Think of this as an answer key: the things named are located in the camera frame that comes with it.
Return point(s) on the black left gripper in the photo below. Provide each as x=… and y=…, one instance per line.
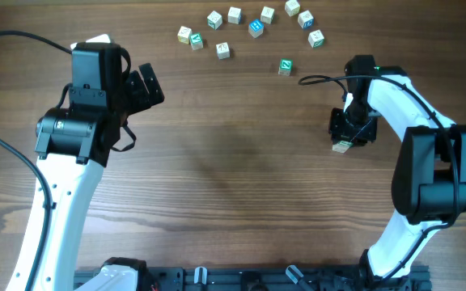
x=140, y=100

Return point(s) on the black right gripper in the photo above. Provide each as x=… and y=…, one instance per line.
x=338, y=132

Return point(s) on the wooden block sketch top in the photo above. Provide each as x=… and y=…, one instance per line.
x=342, y=146

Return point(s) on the wooden block blue H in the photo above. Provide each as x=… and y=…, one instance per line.
x=256, y=28

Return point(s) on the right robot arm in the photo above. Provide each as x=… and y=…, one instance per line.
x=429, y=181

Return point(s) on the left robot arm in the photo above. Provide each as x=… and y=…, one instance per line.
x=73, y=146

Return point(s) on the wooden block yellow edge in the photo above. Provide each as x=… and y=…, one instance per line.
x=184, y=34

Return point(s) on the wooden block green V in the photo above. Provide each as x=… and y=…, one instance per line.
x=196, y=41

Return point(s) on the wooden block green Z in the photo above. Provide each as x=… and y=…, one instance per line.
x=285, y=67

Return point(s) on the wooden block drawing top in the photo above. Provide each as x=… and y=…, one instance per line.
x=223, y=50

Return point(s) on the wooden block green side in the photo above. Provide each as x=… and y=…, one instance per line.
x=316, y=38

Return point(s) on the wooden block teal side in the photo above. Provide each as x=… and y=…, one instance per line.
x=214, y=20

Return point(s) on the wooden block blue side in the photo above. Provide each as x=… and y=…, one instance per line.
x=305, y=19

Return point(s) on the wooden block yellow side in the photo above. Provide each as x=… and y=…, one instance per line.
x=292, y=7

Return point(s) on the plain wooden picture block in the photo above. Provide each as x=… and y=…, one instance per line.
x=267, y=15

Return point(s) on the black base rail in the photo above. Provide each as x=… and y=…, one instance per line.
x=343, y=277

